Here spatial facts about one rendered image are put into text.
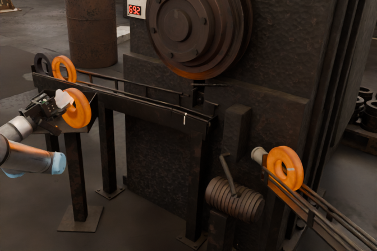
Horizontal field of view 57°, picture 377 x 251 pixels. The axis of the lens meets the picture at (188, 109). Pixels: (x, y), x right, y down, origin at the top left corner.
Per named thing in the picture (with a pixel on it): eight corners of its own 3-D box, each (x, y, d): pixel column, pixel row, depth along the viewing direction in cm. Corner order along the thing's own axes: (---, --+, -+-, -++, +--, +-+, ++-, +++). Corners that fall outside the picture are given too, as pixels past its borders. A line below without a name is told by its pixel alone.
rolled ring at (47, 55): (49, 54, 204) (53, 52, 206) (31, 51, 214) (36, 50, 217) (55, 83, 211) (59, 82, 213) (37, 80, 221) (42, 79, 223)
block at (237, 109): (231, 148, 159) (237, 101, 148) (247, 154, 155) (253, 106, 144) (219, 158, 151) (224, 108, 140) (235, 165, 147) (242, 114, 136)
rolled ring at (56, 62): (63, 93, 208) (68, 91, 210) (76, 78, 196) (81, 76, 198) (47, 67, 209) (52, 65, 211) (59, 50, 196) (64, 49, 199)
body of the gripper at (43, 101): (55, 96, 122) (26, 115, 114) (64, 115, 127) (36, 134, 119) (42, 90, 125) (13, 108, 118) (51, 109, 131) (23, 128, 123)
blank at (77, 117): (88, 90, 129) (81, 92, 126) (94, 128, 134) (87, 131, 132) (61, 85, 137) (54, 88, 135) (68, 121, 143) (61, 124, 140)
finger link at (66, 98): (76, 86, 129) (56, 99, 123) (81, 98, 132) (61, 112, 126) (70, 84, 130) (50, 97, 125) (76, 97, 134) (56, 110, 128)
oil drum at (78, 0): (96, 52, 481) (92, -16, 443) (128, 61, 451) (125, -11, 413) (60, 61, 436) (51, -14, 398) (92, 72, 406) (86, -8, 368)
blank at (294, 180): (279, 190, 127) (272, 191, 126) (270, 148, 129) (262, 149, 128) (308, 190, 113) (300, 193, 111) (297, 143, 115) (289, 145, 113)
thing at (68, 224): (59, 204, 201) (43, 89, 170) (105, 207, 201) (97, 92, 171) (46, 231, 182) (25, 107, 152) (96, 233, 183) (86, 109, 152)
